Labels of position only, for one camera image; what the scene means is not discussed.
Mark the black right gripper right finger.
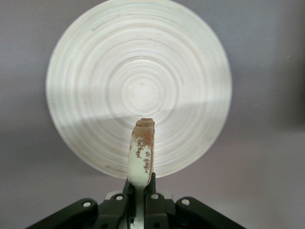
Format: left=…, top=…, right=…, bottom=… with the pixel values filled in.
left=143, top=172, right=244, bottom=229

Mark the round wooden plate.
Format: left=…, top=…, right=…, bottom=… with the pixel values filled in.
left=45, top=0, right=233, bottom=180

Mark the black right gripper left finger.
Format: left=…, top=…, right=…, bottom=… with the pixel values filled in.
left=23, top=178, right=137, bottom=229

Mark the toast bread slice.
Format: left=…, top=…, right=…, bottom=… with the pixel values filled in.
left=128, top=117, right=157, bottom=229

